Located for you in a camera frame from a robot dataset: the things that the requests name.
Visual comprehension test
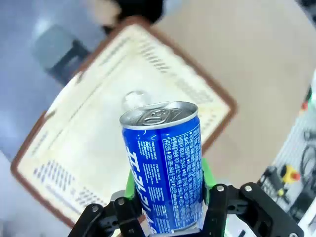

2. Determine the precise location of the blue drink can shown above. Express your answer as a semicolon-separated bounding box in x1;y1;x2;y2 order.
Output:
119;100;205;235

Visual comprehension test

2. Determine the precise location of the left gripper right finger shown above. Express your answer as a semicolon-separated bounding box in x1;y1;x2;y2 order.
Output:
199;157;305;237

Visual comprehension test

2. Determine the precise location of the grey slatted bench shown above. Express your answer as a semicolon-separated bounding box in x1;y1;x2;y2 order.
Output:
256;74;316;223

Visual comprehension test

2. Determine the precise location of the person in black shirt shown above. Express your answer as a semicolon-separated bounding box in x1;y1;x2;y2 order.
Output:
101;0;168;33

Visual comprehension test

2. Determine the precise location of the yellow emergency stop button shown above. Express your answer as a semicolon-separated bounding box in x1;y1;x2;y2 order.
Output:
278;164;302;183

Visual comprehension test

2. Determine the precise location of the black cable coil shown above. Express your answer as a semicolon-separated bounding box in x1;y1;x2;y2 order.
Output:
300;130;316;183

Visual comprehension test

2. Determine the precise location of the cream basket with brown handles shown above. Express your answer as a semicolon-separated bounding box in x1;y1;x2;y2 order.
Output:
9;16;239;229

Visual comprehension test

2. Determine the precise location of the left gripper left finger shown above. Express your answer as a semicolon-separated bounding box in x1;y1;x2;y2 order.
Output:
70;169;149;237

